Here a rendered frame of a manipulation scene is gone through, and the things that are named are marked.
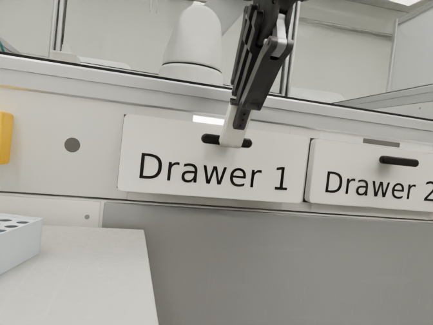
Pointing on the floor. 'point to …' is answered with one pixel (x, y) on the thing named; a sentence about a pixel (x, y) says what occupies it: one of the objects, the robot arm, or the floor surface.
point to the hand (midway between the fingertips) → (236, 123)
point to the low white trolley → (81, 280)
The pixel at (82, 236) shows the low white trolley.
